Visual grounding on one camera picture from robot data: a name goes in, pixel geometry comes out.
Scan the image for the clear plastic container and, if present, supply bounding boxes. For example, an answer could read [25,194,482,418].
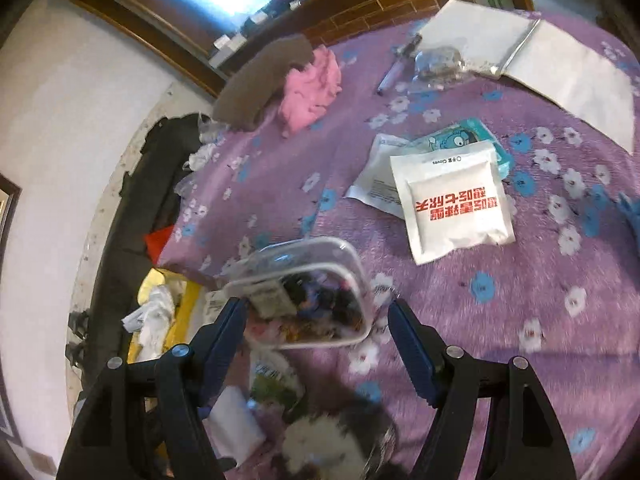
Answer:
[224,236,373,350]

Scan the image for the white pouch red text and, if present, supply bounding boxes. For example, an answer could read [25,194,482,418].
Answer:
[390,141,515,266]

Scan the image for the teal wet wipes pack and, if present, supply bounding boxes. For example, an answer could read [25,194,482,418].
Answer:
[410,118,514,179]

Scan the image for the black sofa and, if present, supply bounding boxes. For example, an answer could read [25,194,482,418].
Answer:
[65,114,210,389]

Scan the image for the yellow storage box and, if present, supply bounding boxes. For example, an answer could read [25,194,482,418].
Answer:
[122,268,203,364]

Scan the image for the black white motor part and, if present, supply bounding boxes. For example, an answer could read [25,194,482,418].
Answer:
[271,400,397,479]

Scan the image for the red tote bag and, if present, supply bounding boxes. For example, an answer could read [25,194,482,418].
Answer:
[143,226,174,266]

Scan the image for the purple floral table cloth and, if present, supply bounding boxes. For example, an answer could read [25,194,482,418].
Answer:
[160,25,639,479]

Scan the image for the blue rolled towel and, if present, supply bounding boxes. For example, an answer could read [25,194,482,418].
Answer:
[617,192,640,242]

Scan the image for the brown plush cushion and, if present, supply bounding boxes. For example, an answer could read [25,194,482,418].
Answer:
[210,35,314,131]

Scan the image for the pink cloth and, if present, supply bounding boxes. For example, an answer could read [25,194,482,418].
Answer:
[278,46,342,138]

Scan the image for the white plastic bag sheets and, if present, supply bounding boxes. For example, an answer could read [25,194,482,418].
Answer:
[418,0,636,154]

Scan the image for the purple pen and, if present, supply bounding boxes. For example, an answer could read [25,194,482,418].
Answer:
[375,34,422,96]

